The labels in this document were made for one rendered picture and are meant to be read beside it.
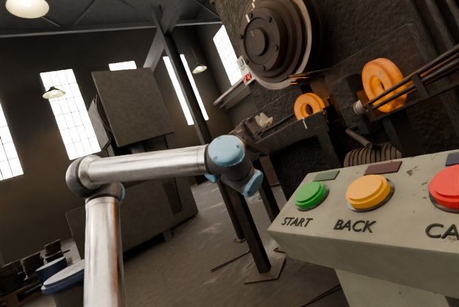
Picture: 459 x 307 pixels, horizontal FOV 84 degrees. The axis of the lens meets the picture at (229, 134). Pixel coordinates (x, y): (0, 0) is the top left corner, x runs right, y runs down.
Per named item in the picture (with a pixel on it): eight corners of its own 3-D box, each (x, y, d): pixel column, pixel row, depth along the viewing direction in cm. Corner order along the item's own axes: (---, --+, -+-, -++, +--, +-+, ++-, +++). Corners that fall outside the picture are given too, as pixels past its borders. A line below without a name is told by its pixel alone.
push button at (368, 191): (362, 187, 28) (353, 174, 27) (401, 184, 24) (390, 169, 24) (348, 215, 26) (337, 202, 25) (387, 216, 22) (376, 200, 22)
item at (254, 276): (248, 265, 159) (206, 156, 164) (287, 258, 149) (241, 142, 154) (235, 286, 141) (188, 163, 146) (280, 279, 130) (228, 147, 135)
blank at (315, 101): (293, 102, 130) (289, 103, 128) (315, 87, 116) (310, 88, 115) (307, 129, 127) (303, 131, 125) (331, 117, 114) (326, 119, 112)
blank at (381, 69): (399, 118, 76) (388, 122, 76) (369, 86, 86) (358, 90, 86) (413, 79, 64) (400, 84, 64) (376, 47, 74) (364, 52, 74)
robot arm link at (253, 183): (242, 189, 74) (212, 171, 81) (253, 204, 82) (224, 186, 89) (261, 163, 77) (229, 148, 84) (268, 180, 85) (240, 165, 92)
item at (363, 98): (393, 114, 82) (377, 84, 84) (393, 113, 81) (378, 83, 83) (370, 122, 82) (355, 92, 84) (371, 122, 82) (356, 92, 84)
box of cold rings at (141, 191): (160, 230, 379) (142, 180, 384) (181, 233, 311) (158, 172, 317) (83, 270, 319) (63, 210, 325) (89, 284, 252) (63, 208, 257)
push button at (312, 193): (311, 191, 34) (303, 181, 34) (336, 189, 31) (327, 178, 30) (296, 213, 32) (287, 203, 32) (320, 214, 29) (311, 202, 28)
